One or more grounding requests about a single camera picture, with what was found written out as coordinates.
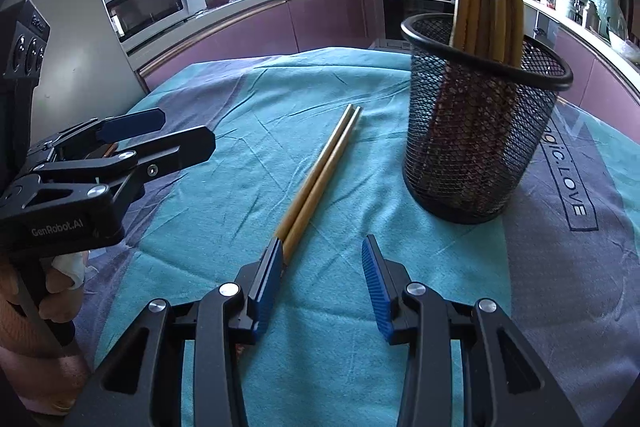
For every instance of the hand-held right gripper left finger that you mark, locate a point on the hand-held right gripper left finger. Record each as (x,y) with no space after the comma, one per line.
(265,292)

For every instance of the bunch of golden chopsticks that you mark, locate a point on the bunch of golden chopsticks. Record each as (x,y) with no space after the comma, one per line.
(492,7)

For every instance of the black mesh utensil holder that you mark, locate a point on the black mesh utensil holder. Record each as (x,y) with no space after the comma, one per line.
(525,147)

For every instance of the golden bamboo chopstick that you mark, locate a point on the golden bamboo chopstick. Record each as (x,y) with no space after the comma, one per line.
(315,168)
(330,172)

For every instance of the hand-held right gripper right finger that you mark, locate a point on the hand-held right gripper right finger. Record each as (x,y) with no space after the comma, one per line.
(375,287)

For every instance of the grey refrigerator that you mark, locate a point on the grey refrigerator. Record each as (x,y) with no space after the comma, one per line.
(75,32)

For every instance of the purple kitchen cabinets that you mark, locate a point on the purple kitchen cabinets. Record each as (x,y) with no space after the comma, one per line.
(320,17)

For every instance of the pale green plastic cover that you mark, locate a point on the pale green plastic cover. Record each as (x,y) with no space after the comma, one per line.
(605,12)

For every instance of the black built-in oven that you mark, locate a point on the black built-in oven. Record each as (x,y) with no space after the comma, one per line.
(415,14)

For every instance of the white microwave oven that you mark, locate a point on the white microwave oven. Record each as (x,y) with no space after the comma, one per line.
(150,2)

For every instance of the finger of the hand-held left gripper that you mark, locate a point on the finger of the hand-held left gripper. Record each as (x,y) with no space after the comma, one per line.
(130,123)
(175,149)

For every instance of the person's left hand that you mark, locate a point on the person's left hand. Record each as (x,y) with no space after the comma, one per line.
(62,284)

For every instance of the teal and grey tablecloth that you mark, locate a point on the teal and grey tablecloth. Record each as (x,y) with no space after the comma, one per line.
(225,207)

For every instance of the white canister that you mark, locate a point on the white canister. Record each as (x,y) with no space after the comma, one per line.
(565,4)

